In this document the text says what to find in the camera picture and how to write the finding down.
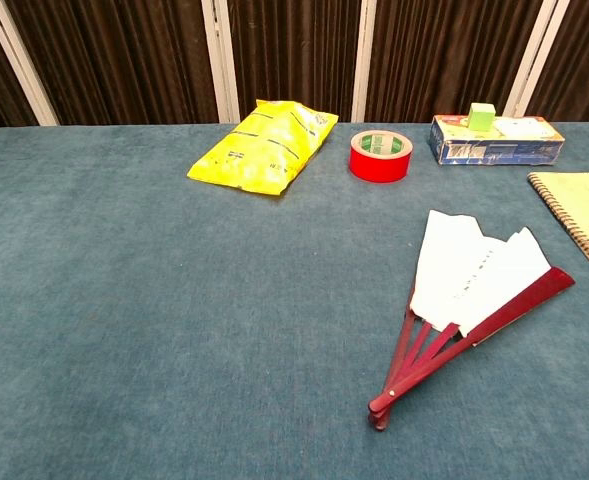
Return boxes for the red tape roll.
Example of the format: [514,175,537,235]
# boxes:
[349,130,415,184]

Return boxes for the red ribbed white paper fan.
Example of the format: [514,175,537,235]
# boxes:
[367,209,577,432]

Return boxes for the blue cardboard box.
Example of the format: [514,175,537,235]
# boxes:
[427,114,566,167]

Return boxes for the blue table cloth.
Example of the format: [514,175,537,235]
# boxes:
[0,121,589,480]

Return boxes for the yellow spiral notebook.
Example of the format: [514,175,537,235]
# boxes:
[526,169,589,269]

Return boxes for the yellow snack bag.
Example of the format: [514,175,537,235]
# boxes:
[186,98,339,197]

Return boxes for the green cube block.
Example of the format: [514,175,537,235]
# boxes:
[467,102,498,132]

